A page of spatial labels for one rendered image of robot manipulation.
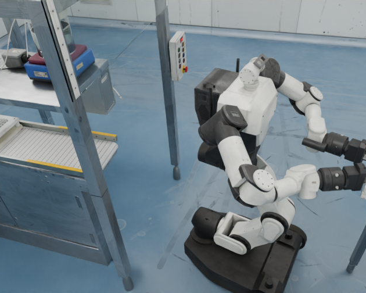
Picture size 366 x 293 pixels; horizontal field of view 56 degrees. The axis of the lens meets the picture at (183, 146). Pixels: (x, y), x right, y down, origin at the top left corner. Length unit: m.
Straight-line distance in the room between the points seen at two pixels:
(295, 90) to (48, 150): 1.25
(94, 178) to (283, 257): 1.22
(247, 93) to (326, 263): 1.41
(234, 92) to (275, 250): 1.13
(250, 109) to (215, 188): 1.48
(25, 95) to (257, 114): 0.89
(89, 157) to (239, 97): 0.64
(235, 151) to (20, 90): 0.86
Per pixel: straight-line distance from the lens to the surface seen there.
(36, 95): 1.42
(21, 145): 1.97
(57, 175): 1.74
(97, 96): 1.58
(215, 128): 1.25
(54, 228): 2.30
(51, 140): 1.92
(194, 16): 5.30
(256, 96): 1.38
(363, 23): 5.10
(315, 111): 1.68
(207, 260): 2.15
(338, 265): 2.48
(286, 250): 2.21
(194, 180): 2.79
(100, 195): 1.57
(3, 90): 1.53
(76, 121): 1.32
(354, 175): 1.39
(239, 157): 1.17
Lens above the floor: 2.01
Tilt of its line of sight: 40 degrees down
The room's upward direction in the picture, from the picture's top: 4 degrees counter-clockwise
